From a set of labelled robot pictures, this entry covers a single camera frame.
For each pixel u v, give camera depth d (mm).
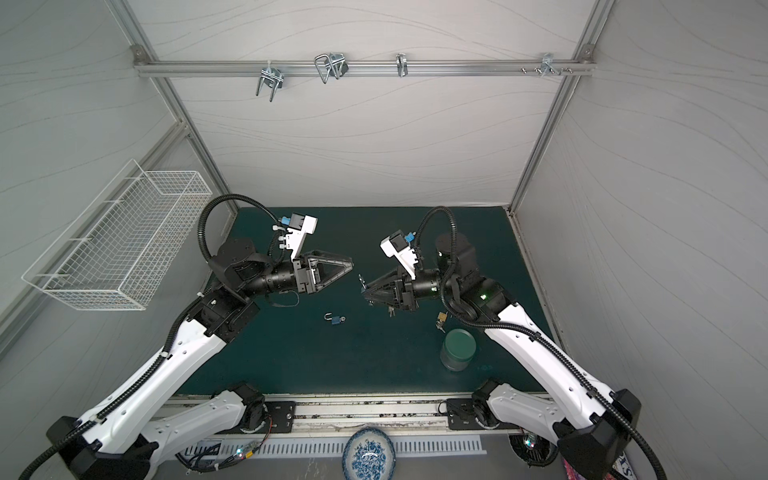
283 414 738
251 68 793
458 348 751
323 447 703
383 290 552
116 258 674
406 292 523
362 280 585
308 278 493
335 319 905
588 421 381
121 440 389
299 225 537
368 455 678
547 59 764
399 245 537
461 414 736
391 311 931
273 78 798
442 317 908
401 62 736
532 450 729
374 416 749
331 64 765
